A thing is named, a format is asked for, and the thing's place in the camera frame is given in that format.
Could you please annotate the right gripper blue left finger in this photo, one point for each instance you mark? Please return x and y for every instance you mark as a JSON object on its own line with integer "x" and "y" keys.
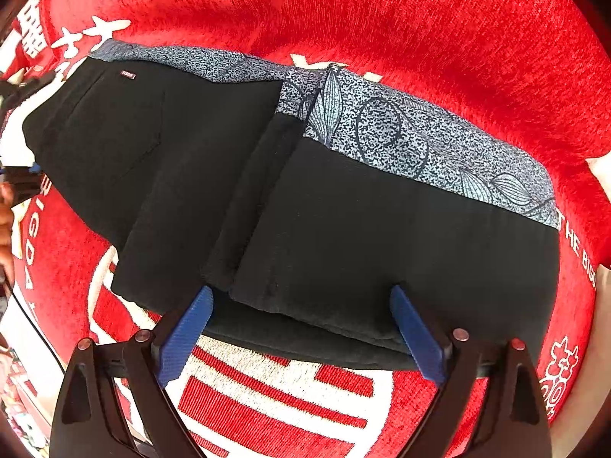
{"x": 88, "y": 419}

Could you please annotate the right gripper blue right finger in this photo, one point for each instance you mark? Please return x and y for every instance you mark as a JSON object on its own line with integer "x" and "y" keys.
{"x": 512, "y": 420}

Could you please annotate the black pants with patterned trim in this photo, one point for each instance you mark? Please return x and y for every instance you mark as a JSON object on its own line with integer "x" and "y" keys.
{"x": 301, "y": 198}

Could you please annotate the beige pillow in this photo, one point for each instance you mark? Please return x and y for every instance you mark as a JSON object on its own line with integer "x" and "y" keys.
{"x": 600, "y": 168}

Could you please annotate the red bedspread with white characters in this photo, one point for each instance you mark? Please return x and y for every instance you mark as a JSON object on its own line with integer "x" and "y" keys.
{"x": 534, "y": 74}

